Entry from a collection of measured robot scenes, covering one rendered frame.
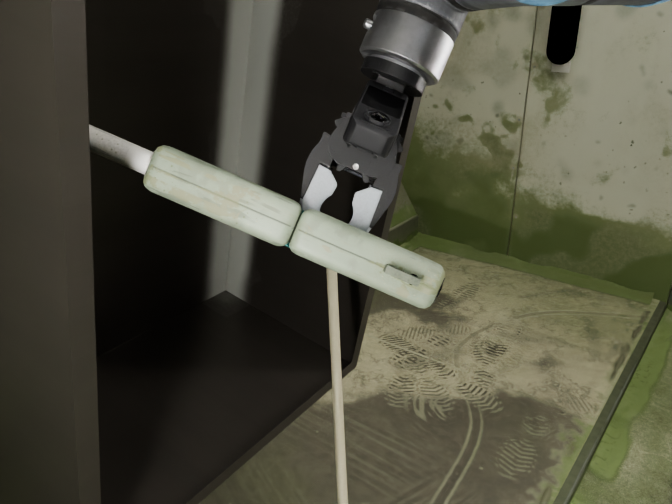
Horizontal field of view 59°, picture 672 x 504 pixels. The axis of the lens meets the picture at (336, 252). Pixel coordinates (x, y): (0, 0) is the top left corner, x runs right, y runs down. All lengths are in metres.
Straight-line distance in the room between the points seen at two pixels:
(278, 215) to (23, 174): 0.22
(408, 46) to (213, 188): 0.24
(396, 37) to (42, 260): 0.38
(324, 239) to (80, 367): 0.25
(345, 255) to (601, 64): 2.00
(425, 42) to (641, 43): 1.87
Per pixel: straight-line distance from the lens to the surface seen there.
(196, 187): 0.59
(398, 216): 2.79
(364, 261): 0.58
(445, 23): 0.64
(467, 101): 2.68
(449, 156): 2.76
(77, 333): 0.57
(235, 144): 1.18
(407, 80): 0.63
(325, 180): 0.62
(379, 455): 1.62
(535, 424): 1.80
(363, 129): 0.54
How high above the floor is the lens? 1.12
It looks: 23 degrees down
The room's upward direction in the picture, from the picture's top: straight up
